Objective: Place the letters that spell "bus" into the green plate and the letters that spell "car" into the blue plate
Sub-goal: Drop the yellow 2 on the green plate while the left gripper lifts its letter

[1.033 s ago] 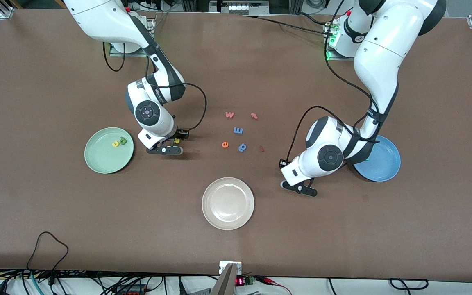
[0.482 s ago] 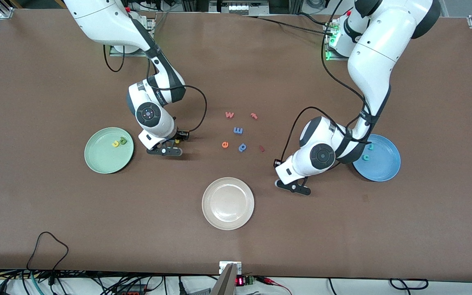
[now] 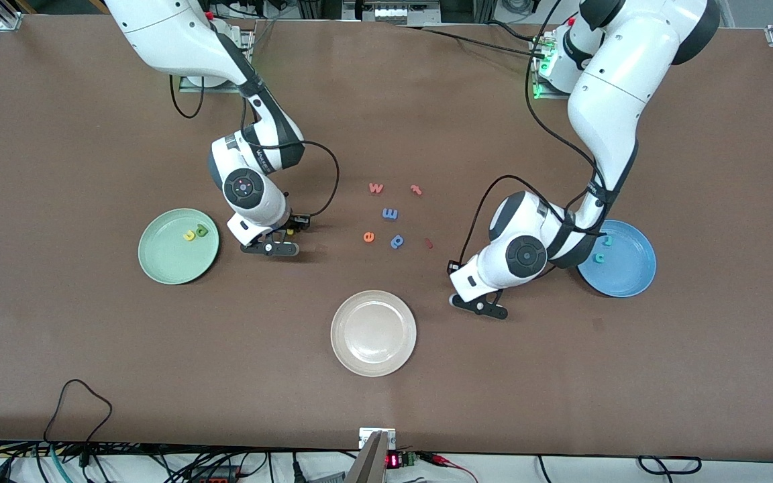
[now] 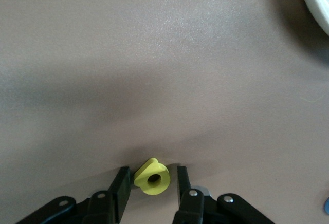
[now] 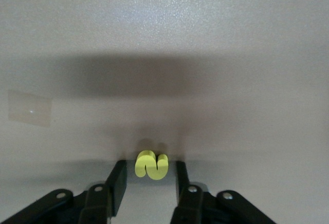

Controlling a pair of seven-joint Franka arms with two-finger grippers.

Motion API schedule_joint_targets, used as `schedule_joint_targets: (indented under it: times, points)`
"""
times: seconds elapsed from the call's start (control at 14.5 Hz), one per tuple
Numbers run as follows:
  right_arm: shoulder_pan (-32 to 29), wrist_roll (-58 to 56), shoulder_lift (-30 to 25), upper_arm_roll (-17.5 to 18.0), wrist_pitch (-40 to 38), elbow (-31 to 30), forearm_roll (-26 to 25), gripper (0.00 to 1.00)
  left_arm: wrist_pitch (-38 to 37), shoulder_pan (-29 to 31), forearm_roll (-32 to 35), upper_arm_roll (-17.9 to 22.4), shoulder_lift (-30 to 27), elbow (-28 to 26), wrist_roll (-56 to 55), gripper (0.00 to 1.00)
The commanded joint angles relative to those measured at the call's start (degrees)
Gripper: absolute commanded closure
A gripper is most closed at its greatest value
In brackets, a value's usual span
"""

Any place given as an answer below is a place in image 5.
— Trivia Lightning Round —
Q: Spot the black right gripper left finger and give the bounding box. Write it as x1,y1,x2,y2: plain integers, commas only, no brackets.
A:
0,159,128,224

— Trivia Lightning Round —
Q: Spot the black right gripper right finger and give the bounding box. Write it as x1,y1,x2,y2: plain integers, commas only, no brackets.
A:
169,160,278,224

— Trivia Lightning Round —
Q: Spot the yellow letter s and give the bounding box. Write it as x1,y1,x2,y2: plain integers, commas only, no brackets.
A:
134,150,169,181

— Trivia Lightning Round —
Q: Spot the clear tape patch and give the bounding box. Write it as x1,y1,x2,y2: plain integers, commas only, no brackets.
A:
7,89,53,127

